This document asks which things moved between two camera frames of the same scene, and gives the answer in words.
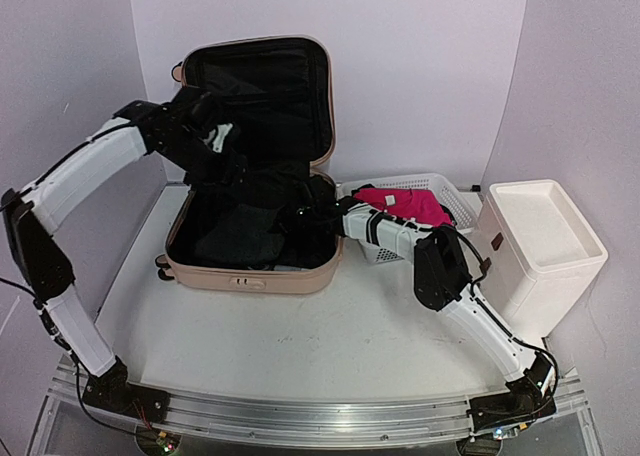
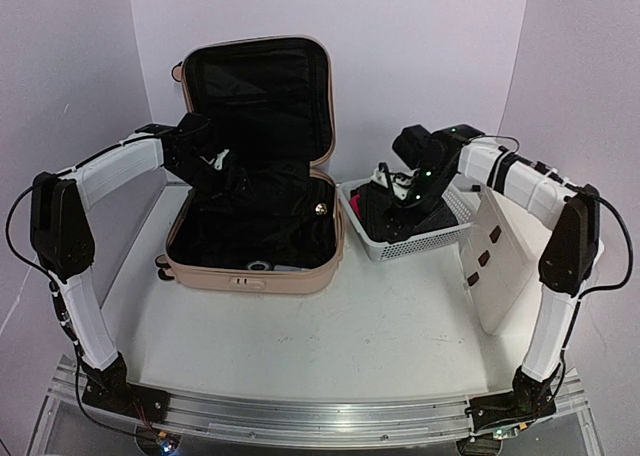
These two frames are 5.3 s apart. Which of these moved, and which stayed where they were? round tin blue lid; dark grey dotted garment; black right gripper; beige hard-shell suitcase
Moved: black right gripper; dark grey dotted garment
Stayed: round tin blue lid; beige hard-shell suitcase
